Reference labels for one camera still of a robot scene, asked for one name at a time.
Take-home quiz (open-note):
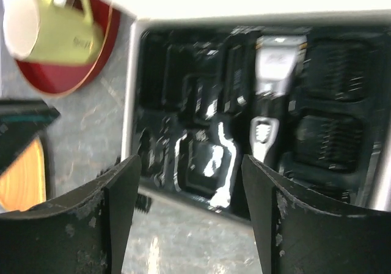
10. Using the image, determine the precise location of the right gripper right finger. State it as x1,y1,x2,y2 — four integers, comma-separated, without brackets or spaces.
241,155,390,273

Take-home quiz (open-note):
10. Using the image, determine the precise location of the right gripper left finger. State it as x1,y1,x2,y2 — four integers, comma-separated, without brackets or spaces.
1,156,141,273

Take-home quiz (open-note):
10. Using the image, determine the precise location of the black comb guard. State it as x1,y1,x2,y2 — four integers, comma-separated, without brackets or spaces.
293,114,364,173

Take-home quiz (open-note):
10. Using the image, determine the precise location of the black comb guard attachment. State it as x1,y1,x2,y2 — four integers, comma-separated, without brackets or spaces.
304,39,371,102

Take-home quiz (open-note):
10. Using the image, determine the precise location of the black silver hair clipper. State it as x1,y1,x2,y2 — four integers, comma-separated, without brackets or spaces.
249,35,307,169

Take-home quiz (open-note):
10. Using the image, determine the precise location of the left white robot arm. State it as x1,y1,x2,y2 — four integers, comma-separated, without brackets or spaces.
1,98,60,172

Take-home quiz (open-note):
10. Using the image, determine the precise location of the woven bamboo tray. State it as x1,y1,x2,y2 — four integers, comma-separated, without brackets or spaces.
1,137,46,211

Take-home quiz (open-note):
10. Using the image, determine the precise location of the dark red round tray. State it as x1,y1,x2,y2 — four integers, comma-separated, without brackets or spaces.
3,0,120,97

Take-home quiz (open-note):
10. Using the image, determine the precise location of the white clipper kit box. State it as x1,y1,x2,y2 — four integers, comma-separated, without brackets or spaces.
103,0,390,224

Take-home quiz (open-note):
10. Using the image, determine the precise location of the pale yellow mug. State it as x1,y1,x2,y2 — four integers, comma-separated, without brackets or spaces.
3,0,103,65

